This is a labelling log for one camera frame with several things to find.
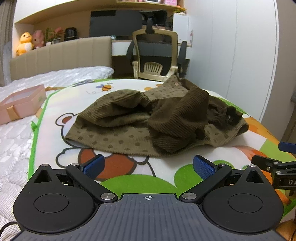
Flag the beige office chair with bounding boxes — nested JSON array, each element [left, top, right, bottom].
[[126, 11, 188, 82]]

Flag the pink gift box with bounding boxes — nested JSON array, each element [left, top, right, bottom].
[[0, 84, 47, 126]]

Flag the beige padded headboard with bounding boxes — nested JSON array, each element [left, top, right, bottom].
[[9, 36, 112, 81]]

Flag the pink plush toy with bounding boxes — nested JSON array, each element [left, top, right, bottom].
[[32, 30, 45, 49]]

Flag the brown dotted corduroy garment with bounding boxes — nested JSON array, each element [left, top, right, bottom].
[[65, 75, 250, 158]]

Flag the potted plant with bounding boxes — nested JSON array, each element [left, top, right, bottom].
[[45, 27, 65, 45]]

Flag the cartoon printed blanket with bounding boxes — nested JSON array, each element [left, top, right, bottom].
[[28, 78, 296, 223]]

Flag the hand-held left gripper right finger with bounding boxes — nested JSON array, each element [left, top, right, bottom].
[[179, 155, 271, 204]]

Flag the black monitor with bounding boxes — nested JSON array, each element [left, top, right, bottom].
[[89, 10, 144, 39]]

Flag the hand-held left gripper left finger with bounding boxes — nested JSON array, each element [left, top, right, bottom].
[[29, 155, 117, 202]]

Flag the wooden wall shelf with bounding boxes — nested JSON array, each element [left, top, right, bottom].
[[14, 0, 183, 25]]

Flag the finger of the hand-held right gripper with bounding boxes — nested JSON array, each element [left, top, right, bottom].
[[278, 142, 296, 154], [252, 155, 296, 173]]

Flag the white cabinet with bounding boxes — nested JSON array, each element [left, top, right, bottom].
[[173, 14, 193, 48]]

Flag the yellow plush duck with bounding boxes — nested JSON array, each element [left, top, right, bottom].
[[15, 32, 34, 56]]

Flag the white desk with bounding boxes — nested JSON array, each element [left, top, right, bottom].
[[112, 38, 192, 57]]

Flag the black round appliance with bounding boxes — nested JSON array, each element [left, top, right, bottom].
[[64, 27, 78, 42]]

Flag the grey curtain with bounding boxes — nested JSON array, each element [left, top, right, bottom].
[[0, 0, 18, 87]]

